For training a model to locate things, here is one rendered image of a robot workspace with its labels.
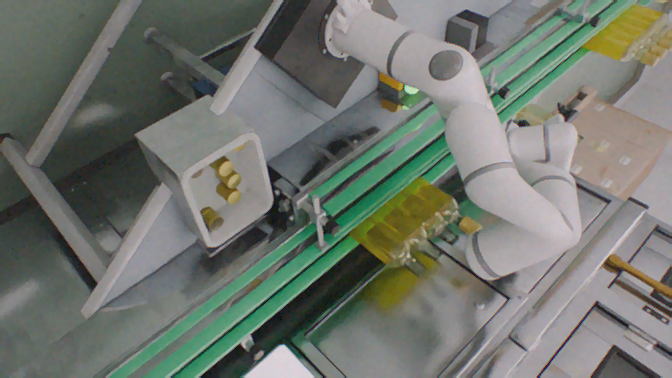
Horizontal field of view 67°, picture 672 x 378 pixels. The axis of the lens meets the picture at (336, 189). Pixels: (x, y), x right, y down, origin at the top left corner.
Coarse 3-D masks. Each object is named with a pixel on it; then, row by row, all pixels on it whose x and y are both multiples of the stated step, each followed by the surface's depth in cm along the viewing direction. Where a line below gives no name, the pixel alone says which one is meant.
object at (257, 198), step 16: (240, 144) 94; (256, 144) 98; (208, 160) 91; (240, 160) 107; (256, 160) 102; (208, 176) 103; (256, 176) 106; (192, 192) 102; (208, 192) 105; (240, 192) 112; (256, 192) 112; (272, 192) 108; (192, 208) 94; (224, 208) 110; (240, 208) 110; (256, 208) 110; (224, 224) 107; (240, 224) 107; (208, 240) 102; (224, 240) 106
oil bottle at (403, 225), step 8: (384, 208) 121; (392, 208) 121; (376, 216) 120; (384, 216) 119; (392, 216) 119; (400, 216) 119; (408, 216) 119; (392, 224) 117; (400, 224) 117; (408, 224) 117; (416, 224) 117; (400, 232) 116; (408, 232) 116; (416, 232) 116; (424, 232) 116; (408, 240) 115; (416, 240) 115; (416, 248) 116
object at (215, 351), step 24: (648, 0) 189; (552, 72) 163; (528, 96) 155; (504, 120) 149; (432, 168) 137; (312, 264) 119; (288, 288) 114; (264, 312) 111; (240, 336) 107; (192, 360) 104; (216, 360) 104
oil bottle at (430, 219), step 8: (400, 192) 124; (408, 192) 124; (392, 200) 122; (400, 200) 122; (408, 200) 122; (416, 200) 122; (400, 208) 121; (408, 208) 120; (416, 208) 120; (424, 208) 120; (432, 208) 120; (416, 216) 118; (424, 216) 118; (432, 216) 118; (440, 216) 118; (424, 224) 117; (432, 224) 117; (440, 224) 118; (432, 232) 118
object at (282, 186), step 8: (280, 184) 111; (288, 184) 110; (280, 192) 110; (288, 192) 109; (296, 192) 109; (280, 200) 113; (288, 200) 109; (280, 208) 115; (288, 208) 112; (288, 216) 115; (296, 216) 112; (304, 216) 114; (296, 224) 114
